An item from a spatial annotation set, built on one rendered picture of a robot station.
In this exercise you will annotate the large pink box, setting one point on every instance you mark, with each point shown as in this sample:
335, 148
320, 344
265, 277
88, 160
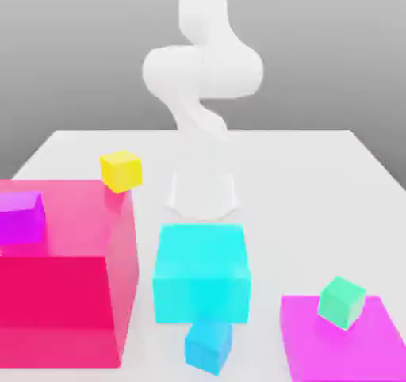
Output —
63, 293

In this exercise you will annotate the large magenta box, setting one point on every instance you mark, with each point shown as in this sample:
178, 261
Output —
342, 347

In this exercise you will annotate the large cyan box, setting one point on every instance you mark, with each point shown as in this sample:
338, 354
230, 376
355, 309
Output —
201, 277

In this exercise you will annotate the small blue cube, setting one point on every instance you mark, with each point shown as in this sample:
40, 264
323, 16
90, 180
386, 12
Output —
207, 347

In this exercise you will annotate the small green cube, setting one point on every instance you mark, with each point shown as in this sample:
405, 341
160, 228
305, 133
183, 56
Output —
341, 302

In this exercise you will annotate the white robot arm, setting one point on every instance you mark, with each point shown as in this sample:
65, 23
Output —
203, 71

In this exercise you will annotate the small purple cube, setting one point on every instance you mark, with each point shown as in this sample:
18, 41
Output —
20, 220

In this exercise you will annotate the small yellow cube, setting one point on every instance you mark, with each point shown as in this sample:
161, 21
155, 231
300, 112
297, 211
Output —
121, 171

